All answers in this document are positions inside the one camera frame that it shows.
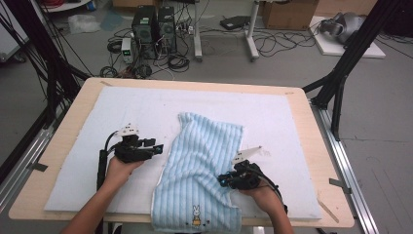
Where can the aluminium rail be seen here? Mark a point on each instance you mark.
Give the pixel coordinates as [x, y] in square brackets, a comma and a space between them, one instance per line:
[344, 162]
[29, 152]

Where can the white desk leg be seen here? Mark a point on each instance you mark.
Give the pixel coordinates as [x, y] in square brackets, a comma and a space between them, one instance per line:
[251, 35]
[197, 32]

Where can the person's right hand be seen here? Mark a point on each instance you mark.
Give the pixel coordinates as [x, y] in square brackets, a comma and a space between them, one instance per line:
[264, 198]

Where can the person's left hand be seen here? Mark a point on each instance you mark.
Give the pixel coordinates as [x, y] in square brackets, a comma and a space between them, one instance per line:
[118, 174]

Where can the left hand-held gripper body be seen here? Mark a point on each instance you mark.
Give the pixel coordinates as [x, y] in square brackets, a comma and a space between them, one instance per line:
[131, 152]

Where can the white power supply box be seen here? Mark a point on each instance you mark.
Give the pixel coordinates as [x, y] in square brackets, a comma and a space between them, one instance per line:
[126, 50]

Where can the white cabinet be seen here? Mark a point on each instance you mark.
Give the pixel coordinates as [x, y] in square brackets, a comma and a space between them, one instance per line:
[9, 42]

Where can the black flat device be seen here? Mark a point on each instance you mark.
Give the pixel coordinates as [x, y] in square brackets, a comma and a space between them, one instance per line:
[234, 22]

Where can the black tape strip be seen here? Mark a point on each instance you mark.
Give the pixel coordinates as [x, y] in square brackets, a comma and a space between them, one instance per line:
[38, 167]

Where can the grey headset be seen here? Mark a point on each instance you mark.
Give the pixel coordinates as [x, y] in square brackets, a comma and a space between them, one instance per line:
[344, 27]

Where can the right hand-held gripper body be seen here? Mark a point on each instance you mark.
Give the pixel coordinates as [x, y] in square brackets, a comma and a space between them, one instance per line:
[248, 177]

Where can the blue striped towel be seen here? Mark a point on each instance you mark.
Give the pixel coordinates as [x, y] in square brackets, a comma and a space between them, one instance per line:
[201, 162]

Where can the large black computer tower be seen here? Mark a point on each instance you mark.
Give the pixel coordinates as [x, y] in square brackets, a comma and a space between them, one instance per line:
[144, 31]

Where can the white foam mat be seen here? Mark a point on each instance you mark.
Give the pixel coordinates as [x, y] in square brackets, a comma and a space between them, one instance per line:
[130, 107]

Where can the slim black computer tower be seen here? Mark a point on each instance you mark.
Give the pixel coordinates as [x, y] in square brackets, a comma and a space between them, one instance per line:
[167, 29]

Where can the thin wooden stick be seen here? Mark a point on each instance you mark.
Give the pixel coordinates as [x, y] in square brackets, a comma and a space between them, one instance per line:
[328, 210]

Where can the brown cardboard box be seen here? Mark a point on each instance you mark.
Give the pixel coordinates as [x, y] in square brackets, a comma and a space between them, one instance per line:
[289, 14]

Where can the white floor board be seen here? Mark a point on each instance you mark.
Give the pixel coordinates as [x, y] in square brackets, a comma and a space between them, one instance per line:
[331, 48]

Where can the grey metal bracket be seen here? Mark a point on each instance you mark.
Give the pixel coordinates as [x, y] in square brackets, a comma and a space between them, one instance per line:
[340, 184]

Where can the black metal frame stand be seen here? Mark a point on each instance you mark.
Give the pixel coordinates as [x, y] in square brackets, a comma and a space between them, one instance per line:
[350, 55]
[52, 74]

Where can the clear plastic bag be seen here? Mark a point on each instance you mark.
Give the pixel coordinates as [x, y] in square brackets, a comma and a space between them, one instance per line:
[82, 24]

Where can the blue-grey sheet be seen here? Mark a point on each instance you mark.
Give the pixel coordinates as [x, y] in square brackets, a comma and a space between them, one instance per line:
[111, 20]

